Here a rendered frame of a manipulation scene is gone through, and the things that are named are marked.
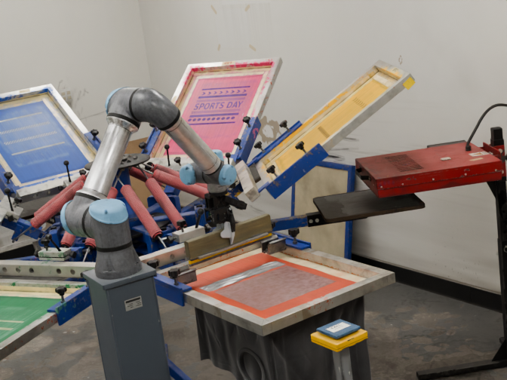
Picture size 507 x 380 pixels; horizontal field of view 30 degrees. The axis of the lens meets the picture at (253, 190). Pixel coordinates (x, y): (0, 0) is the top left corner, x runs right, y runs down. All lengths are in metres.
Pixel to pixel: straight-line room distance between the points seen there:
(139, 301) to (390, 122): 3.02
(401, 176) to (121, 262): 1.61
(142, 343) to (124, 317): 0.11
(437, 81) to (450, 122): 0.24
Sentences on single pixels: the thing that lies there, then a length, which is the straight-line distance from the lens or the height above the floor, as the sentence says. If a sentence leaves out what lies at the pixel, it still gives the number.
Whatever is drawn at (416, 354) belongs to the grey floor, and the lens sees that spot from 5.09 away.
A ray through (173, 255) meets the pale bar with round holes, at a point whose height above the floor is 1.01.
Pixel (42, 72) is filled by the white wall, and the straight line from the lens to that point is 7.69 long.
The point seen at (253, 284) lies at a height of 0.96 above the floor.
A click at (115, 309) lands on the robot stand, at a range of 3.04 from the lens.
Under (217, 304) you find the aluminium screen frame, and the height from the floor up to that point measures 0.99.
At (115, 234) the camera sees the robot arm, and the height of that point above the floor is 1.34.
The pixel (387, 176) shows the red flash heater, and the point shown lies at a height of 1.10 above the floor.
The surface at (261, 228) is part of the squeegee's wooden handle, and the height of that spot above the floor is 1.10.
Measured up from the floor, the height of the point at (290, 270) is 0.96.
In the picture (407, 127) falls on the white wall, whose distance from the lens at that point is 5.67.
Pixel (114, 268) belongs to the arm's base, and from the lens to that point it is 3.03.
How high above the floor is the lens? 2.14
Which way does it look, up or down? 14 degrees down
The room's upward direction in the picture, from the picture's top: 8 degrees counter-clockwise
